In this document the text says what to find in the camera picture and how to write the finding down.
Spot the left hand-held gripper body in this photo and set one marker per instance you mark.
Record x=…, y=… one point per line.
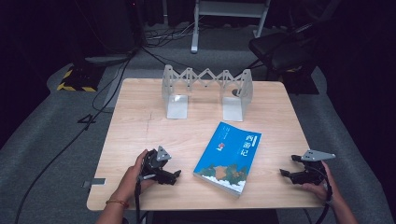
x=154, y=166

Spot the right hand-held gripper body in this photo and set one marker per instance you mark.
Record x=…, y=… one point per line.
x=311, y=174

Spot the blue book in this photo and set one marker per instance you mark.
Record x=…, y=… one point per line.
x=227, y=155

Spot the white expandable metal bookend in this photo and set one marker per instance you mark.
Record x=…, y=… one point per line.
x=177, y=107

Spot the person's right hand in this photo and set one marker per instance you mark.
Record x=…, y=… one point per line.
x=322, y=191

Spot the person's left hand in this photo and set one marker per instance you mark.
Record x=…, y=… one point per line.
x=130, y=182

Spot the grey tape piece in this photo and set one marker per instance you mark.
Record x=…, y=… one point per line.
x=95, y=182

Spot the black chair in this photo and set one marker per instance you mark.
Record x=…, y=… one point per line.
x=280, y=49

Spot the black yellow striped base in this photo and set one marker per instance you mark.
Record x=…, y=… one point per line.
x=77, y=79

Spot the white metal stand frame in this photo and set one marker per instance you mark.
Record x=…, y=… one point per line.
x=230, y=9

